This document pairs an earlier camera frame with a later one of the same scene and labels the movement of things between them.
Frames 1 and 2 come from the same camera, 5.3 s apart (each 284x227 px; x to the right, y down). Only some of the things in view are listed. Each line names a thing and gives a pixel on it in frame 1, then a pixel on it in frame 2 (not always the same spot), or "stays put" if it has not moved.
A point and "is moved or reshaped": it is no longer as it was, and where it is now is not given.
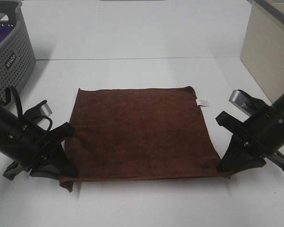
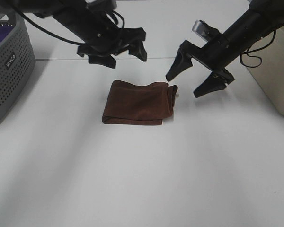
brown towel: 139,133 is moved or reshaped
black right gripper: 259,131 → 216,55
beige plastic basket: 268,47 stays put
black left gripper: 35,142 → 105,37
